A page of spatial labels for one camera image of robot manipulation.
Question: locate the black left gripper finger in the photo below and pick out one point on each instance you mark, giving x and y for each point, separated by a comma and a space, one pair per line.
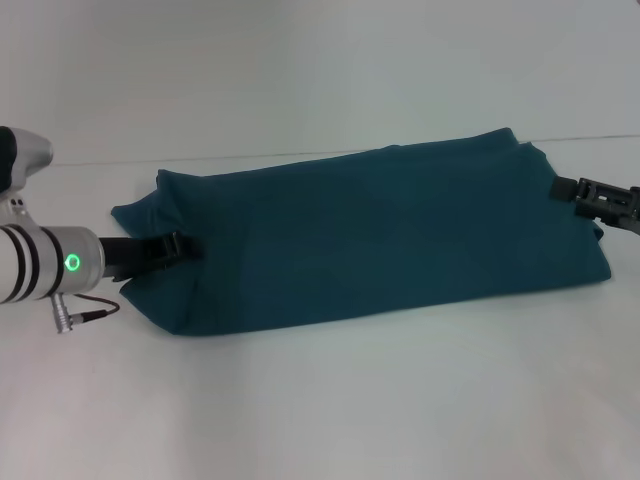
185, 249

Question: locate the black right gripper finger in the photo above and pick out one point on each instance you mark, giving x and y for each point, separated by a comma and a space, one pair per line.
587, 195

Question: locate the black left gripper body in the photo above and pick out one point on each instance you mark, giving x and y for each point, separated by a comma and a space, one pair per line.
132, 255

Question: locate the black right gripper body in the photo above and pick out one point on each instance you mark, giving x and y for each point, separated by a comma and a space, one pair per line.
631, 207

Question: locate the teal blue FREE t-shirt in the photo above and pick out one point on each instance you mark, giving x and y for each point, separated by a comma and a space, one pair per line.
360, 235

